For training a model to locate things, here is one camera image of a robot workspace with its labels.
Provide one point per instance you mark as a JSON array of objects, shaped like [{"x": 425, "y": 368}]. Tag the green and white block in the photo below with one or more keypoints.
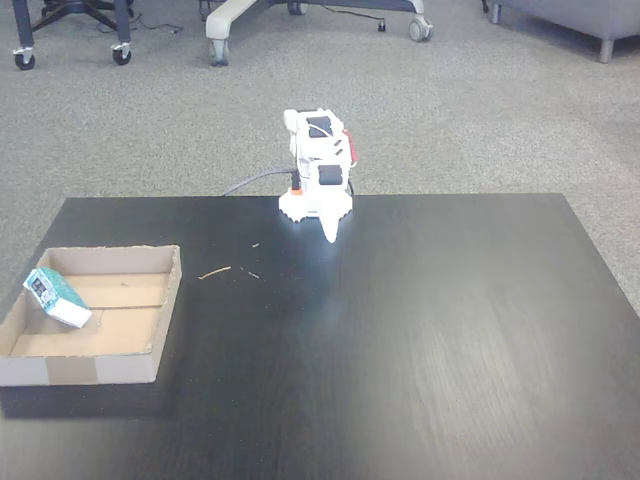
[{"x": 55, "y": 297}]

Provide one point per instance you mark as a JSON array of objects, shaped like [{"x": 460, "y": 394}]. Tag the shallow cardboard box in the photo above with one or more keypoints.
[{"x": 120, "y": 330}]

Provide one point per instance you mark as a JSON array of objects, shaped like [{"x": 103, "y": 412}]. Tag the long wood splinter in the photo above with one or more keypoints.
[{"x": 215, "y": 273}]

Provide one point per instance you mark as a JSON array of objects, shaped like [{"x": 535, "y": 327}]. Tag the black office chair base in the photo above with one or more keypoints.
[{"x": 80, "y": 7}]

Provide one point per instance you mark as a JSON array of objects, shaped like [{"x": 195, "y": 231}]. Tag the grey sofa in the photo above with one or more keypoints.
[{"x": 590, "y": 15}]

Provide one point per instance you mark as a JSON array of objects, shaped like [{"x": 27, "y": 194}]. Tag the black wheeled table frame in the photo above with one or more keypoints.
[{"x": 22, "y": 25}]

